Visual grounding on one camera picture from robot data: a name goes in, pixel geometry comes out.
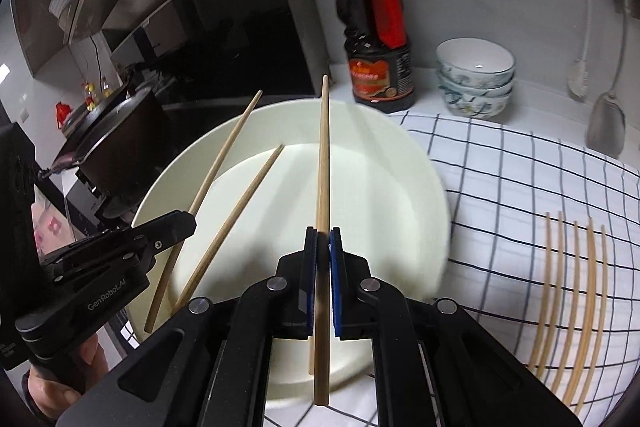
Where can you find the dark cooking pot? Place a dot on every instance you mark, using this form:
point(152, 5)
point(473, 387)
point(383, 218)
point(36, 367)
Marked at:
point(115, 142)

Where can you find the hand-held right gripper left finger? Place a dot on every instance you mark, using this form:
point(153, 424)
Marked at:
point(311, 267)

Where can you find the white floral bowl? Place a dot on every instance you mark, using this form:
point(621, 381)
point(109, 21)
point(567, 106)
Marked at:
point(475, 107)
point(502, 89)
point(475, 57)

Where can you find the white deep plate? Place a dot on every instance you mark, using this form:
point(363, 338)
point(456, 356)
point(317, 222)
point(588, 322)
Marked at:
point(380, 187)

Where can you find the white black checkered cloth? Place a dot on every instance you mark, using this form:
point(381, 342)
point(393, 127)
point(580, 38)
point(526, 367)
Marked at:
point(500, 187)

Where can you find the wooden chopstick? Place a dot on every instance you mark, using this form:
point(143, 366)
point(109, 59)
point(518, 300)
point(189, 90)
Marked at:
point(607, 302)
point(577, 297)
point(225, 162)
point(240, 207)
point(594, 297)
point(562, 287)
point(324, 157)

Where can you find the metal spatula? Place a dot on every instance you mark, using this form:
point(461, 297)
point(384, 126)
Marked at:
point(606, 122)

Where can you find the person's left hand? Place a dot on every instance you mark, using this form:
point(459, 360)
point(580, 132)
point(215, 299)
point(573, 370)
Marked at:
point(50, 402)

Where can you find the dark soy sauce bottle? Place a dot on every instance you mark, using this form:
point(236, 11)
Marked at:
point(370, 82)

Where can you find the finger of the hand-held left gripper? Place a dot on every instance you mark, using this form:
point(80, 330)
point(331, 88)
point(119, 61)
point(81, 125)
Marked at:
point(170, 227)

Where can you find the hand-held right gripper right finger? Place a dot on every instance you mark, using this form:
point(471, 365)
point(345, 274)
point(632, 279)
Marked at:
point(336, 277)

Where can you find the white plastic ladle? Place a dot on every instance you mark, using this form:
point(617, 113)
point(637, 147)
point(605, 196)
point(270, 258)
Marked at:
point(579, 77)

